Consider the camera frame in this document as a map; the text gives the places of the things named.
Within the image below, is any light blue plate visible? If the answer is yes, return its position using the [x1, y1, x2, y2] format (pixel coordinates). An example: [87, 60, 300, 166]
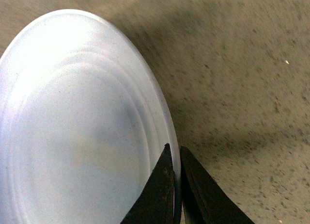
[0, 9, 181, 224]

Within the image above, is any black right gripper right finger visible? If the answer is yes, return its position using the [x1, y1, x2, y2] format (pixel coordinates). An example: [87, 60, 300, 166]
[180, 146, 254, 224]

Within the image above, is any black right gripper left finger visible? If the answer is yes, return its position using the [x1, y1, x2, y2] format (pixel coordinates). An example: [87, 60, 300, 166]
[121, 143, 175, 224]

